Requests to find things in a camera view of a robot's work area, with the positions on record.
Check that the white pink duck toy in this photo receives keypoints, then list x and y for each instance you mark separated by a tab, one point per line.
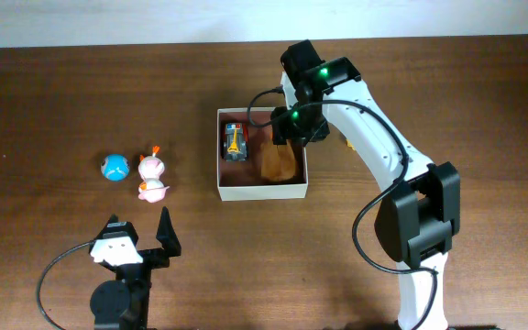
150	168

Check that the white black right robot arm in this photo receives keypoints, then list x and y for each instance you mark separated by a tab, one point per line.
419	201

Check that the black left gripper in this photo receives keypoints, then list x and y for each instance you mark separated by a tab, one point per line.
149	257

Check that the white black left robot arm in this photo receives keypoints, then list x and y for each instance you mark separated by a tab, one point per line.
123	302

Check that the grey red toy truck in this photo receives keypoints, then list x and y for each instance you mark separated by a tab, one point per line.
234	142

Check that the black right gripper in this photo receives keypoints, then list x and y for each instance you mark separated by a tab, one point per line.
287	135

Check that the yellow round plastic toy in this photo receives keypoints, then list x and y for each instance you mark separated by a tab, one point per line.
349	144

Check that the brown plush toy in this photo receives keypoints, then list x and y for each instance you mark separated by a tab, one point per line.
278	162

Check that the blue toy ball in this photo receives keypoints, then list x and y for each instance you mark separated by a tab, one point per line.
115	167

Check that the white cardboard box pink inside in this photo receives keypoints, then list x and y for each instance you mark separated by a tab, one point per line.
242	180

